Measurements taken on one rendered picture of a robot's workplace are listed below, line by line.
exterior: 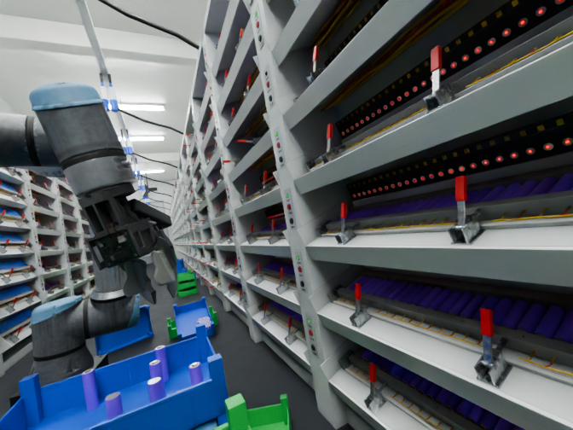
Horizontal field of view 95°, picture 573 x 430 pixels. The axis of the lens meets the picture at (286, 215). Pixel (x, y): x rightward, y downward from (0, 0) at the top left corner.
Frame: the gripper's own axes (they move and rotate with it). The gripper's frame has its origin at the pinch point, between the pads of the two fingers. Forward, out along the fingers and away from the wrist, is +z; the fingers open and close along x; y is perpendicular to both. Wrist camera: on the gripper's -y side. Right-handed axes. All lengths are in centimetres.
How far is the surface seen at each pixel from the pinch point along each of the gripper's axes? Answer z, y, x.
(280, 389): 59, -36, 3
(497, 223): 2, 13, 53
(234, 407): 8.1, 22.2, 15.0
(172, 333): 57, -104, -67
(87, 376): 8.0, 5.9, -14.7
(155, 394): 10.0, 13.3, 0.7
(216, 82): -70, -104, 12
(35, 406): 9.2, 7.6, -23.3
